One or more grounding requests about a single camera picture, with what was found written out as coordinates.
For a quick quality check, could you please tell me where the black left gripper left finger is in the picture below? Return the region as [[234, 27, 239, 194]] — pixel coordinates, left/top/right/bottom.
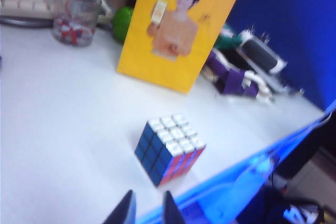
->
[[104, 189, 138, 224]]

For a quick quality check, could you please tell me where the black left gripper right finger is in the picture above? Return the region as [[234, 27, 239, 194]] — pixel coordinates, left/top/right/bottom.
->
[[163, 190, 186, 224]]

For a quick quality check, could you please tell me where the Rubik's cube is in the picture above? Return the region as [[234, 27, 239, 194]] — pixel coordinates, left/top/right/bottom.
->
[[134, 114, 207, 187]]

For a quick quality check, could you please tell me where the yellow paper bag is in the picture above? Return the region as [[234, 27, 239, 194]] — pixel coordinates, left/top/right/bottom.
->
[[116, 0, 249, 94]]

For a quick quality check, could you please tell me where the translucent plastic clip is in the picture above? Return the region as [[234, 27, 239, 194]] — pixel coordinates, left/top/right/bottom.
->
[[230, 153, 281, 204]]

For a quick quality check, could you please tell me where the white device with grey cylinder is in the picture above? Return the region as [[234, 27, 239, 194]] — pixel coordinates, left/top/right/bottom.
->
[[235, 29, 286, 75]]

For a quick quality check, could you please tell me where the green flat box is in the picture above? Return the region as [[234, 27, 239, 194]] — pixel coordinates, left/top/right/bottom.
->
[[214, 23, 244, 49]]

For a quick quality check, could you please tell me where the green round object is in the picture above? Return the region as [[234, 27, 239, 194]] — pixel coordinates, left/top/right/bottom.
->
[[112, 6, 135, 43]]

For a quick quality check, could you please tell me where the clear glass jar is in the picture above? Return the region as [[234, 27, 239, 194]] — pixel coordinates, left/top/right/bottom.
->
[[52, 0, 103, 48]]

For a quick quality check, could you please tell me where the grey monitor stand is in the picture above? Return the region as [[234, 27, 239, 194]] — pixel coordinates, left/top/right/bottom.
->
[[0, 15, 55, 29]]

